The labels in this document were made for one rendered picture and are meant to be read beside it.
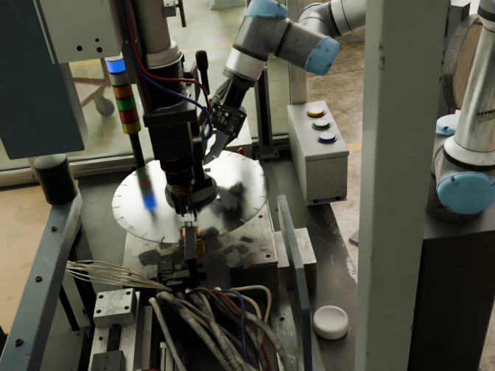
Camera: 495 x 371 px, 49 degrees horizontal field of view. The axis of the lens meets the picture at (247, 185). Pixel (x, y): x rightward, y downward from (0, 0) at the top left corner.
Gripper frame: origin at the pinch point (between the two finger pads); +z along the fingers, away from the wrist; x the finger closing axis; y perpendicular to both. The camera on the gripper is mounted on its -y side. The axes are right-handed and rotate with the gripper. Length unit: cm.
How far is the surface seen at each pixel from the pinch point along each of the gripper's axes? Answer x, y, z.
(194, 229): 0.0, 22.3, 6.2
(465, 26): 72, -64, -53
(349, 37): 117, -315, -34
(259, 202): 11.8, 12.6, 0.6
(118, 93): -21.7, -16.7, -2.4
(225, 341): 8.3, 40.4, 14.8
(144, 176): -10.4, -2.7, 9.5
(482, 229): 66, 4, -9
